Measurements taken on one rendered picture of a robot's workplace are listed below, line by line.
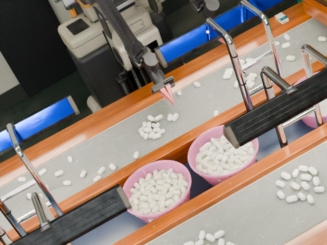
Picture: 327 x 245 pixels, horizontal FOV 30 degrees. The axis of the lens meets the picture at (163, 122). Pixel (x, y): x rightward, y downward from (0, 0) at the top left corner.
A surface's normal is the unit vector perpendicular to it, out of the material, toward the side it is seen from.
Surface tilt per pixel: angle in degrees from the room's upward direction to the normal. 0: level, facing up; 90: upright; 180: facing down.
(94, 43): 90
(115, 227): 0
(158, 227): 0
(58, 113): 58
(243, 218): 0
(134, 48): 92
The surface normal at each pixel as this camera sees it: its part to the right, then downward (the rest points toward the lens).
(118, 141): -0.32, -0.72
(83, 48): 0.44, 0.46
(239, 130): 0.15, 0.04
